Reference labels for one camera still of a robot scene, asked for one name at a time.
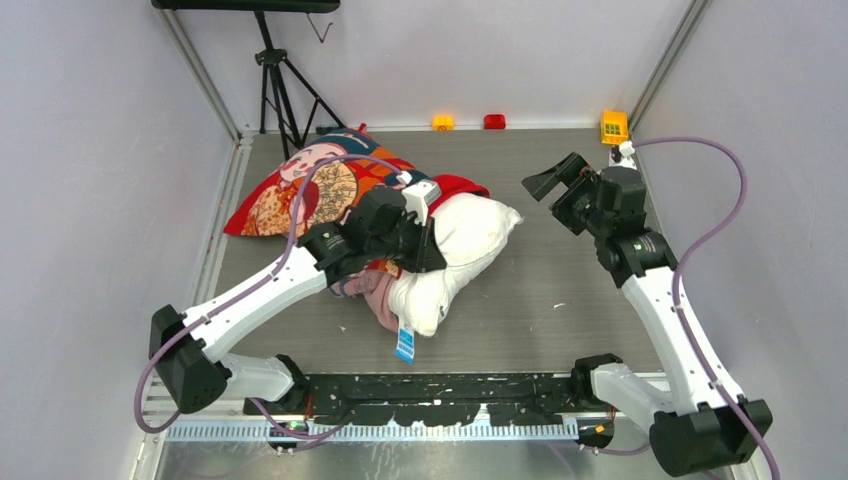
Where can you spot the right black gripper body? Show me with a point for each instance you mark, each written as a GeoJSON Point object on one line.
{"type": "Point", "coordinates": [576, 211]}

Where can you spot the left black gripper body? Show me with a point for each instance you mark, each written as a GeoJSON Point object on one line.
{"type": "Point", "coordinates": [406, 243]}

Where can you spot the red cartoon print pillowcase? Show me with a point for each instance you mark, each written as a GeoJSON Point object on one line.
{"type": "Point", "coordinates": [269, 209]}

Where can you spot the white pillow insert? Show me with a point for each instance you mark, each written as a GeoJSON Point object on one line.
{"type": "Point", "coordinates": [471, 231]}

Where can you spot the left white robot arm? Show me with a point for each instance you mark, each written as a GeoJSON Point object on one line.
{"type": "Point", "coordinates": [191, 350]}

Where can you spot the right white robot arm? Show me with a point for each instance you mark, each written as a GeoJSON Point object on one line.
{"type": "Point", "coordinates": [704, 420]}

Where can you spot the blue white pillow label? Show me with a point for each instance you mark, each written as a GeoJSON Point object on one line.
{"type": "Point", "coordinates": [405, 346]}

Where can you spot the yellow toy block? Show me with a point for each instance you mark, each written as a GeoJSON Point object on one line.
{"type": "Point", "coordinates": [614, 127]}

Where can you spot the red toy brick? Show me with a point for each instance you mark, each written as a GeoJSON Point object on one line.
{"type": "Point", "coordinates": [494, 121]}

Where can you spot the orange toy brick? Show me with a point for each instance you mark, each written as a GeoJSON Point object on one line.
{"type": "Point", "coordinates": [442, 123]}

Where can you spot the black overhead bar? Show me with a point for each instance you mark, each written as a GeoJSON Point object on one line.
{"type": "Point", "coordinates": [285, 6]}

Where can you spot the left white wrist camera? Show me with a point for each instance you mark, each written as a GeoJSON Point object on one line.
{"type": "Point", "coordinates": [418, 195]}

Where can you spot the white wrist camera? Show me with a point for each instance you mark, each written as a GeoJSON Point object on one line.
{"type": "Point", "coordinates": [418, 195]}
{"type": "Point", "coordinates": [622, 156]}

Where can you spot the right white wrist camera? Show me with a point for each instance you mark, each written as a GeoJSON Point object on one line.
{"type": "Point", "coordinates": [622, 156]}

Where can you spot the black camera tripod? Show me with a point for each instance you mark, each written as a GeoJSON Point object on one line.
{"type": "Point", "coordinates": [275, 95]}

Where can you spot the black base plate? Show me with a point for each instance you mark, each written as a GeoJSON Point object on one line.
{"type": "Point", "coordinates": [508, 399]}

